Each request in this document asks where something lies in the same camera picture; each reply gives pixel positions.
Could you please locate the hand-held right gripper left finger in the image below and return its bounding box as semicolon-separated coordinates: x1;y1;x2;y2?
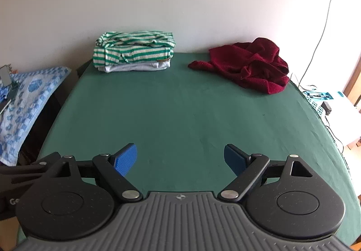
42;143;143;202

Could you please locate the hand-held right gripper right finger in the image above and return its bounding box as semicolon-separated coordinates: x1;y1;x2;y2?
218;144;313;201

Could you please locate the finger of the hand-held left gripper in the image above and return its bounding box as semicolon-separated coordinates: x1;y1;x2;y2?
0;152;61;192

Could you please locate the white garment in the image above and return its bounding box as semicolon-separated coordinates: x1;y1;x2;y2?
97;59;171;73

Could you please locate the green white striped shirt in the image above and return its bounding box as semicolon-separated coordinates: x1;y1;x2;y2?
93;31;177;68

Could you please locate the green table cloth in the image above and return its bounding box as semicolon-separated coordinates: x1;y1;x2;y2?
15;52;361;246

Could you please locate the blue patterned towel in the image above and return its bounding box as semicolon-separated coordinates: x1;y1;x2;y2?
0;66;72;167

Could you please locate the dark red garment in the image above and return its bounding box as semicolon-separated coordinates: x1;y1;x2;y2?
188;38;290;95

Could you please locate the white power strip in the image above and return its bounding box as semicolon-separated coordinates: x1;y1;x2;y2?
306;99;326;119

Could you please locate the metal clamp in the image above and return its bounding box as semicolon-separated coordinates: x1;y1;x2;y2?
0;64;19;92

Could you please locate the blue plastic tray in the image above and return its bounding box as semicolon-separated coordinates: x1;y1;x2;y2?
302;91;335;102

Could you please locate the white desk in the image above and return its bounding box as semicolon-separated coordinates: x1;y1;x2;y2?
293;82;361;152

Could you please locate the wooden window frame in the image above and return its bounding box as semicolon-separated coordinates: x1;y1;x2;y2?
341;62;361;107

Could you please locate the white cable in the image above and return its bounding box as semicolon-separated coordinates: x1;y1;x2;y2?
298;0;342;86

